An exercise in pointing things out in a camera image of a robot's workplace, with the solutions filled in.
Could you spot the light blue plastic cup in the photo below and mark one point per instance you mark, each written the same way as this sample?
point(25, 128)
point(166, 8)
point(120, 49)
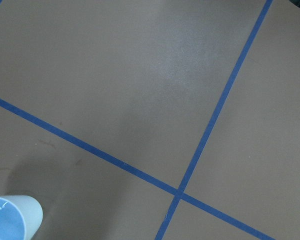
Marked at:
point(20, 217)

